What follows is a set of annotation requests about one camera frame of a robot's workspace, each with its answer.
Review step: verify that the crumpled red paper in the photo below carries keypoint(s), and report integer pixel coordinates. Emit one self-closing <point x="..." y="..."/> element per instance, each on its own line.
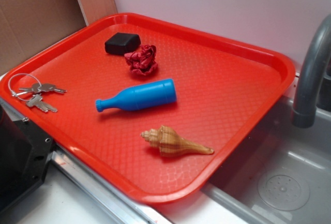
<point x="143" y="62"/>

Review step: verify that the red plastic tray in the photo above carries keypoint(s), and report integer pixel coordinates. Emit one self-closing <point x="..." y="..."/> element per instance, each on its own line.
<point x="223" y="87"/>

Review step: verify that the blue plastic toy bottle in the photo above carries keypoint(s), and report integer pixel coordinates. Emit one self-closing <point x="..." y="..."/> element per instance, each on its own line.
<point x="141" y="97"/>

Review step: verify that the brown spiral seashell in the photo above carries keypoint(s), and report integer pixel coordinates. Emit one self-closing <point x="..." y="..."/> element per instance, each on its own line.
<point x="170" y="144"/>

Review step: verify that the black rectangular block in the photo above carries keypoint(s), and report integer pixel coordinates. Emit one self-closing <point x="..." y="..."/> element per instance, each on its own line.
<point x="122" y="43"/>

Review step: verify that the lower silver key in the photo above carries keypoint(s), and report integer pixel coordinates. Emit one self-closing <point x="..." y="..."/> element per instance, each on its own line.
<point x="37" y="102"/>

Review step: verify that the silver key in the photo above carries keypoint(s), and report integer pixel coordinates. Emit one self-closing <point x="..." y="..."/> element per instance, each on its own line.
<point x="37" y="102"/>
<point x="40" y="88"/>

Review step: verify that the upper silver key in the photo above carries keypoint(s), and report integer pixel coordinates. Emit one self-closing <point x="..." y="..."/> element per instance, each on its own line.
<point x="40" y="88"/>

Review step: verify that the grey plastic sink basin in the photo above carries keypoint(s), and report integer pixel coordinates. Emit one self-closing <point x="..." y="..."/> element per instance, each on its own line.
<point x="279" y="173"/>

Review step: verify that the grey toy faucet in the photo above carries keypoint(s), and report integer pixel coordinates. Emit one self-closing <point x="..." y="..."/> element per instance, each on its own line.
<point x="313" y="88"/>

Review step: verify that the brown cardboard panel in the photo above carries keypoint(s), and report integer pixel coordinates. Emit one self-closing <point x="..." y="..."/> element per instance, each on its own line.
<point x="30" y="26"/>

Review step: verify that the silver metal rail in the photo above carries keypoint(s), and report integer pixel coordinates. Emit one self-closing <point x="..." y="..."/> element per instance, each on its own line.
<point x="72" y="193"/>

